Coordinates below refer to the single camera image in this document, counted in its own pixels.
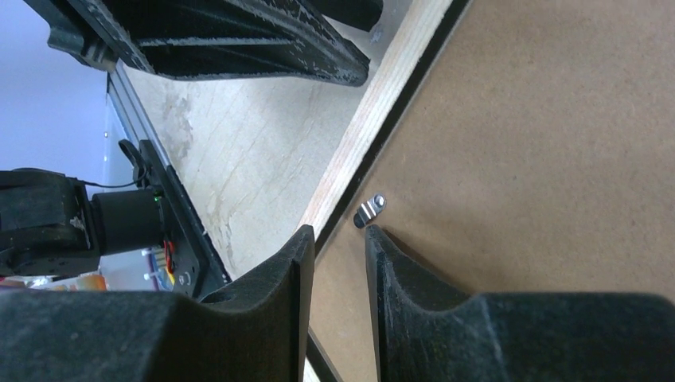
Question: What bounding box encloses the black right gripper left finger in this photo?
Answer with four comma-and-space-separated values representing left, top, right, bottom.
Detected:
1, 225, 314, 381

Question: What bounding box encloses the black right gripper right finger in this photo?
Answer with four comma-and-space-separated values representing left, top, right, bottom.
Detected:
365, 225, 674, 381

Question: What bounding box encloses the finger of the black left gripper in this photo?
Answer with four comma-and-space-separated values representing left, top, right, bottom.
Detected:
309, 0, 384, 32
29, 0, 369, 87

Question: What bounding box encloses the wooden picture frame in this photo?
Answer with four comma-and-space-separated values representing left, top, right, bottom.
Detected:
301, 1, 469, 381

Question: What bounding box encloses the brown cardboard backing board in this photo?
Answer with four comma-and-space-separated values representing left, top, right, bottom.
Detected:
310, 1, 674, 381

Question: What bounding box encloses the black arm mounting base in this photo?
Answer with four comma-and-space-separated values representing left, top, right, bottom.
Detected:
119, 139, 232, 300

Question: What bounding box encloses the metal frame retaining clip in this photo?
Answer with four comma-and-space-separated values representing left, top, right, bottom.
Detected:
353, 193, 387, 229

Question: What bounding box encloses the aluminium rail frame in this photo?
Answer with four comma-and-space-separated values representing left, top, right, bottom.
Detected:
107, 60, 171, 166

